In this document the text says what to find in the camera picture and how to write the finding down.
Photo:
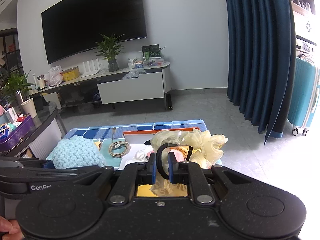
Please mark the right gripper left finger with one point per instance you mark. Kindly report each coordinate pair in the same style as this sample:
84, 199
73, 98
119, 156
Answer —
130, 178

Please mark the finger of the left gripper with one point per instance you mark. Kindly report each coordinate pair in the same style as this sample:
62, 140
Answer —
41, 165

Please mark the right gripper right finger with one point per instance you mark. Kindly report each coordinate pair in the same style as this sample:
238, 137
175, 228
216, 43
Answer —
190, 174

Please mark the pink fluffy item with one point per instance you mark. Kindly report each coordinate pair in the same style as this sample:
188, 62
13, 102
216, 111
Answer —
179, 153

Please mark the cream scrunchie with black band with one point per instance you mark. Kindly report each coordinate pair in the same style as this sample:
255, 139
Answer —
203, 148

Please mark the light blue knitted hat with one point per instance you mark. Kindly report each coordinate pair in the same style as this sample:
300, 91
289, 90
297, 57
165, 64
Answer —
77, 152

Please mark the left hand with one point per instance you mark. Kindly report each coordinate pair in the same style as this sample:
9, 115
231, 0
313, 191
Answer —
11, 229

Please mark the white face mask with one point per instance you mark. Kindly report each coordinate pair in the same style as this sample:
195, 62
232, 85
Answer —
141, 156

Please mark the orange white tray box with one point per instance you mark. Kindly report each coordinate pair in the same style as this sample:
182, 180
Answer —
141, 141

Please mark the round glass side table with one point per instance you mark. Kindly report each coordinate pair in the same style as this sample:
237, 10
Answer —
47, 132

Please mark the purple tray box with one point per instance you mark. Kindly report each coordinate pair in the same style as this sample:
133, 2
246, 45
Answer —
17, 135

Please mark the blue checked tablecloth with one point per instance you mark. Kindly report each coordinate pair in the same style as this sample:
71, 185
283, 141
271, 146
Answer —
108, 134

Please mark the white paper cup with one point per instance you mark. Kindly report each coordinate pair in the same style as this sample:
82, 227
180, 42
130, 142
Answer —
29, 107

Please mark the steel thermos bottle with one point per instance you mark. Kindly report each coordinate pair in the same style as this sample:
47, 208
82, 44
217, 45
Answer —
20, 98

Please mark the green plant on table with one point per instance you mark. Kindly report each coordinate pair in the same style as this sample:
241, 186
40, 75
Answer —
16, 82

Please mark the white plastic bag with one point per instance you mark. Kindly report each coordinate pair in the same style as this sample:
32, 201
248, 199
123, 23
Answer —
54, 76

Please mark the white tv cabinet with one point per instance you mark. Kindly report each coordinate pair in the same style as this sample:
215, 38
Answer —
153, 82

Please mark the yellow box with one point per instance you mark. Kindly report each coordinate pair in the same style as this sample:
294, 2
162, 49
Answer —
71, 74

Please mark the white wifi router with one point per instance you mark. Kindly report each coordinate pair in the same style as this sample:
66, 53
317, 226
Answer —
90, 68

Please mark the black green sign box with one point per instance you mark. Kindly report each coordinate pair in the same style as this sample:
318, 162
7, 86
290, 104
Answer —
151, 52

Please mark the potted plant in vase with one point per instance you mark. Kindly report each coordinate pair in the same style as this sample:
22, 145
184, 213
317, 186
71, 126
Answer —
109, 48

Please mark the teal suitcase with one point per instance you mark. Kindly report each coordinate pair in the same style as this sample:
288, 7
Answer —
305, 96

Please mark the dark blue curtain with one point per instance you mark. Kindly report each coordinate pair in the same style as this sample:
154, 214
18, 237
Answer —
261, 64

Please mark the black television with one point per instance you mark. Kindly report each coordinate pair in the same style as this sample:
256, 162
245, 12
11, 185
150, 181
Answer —
73, 26

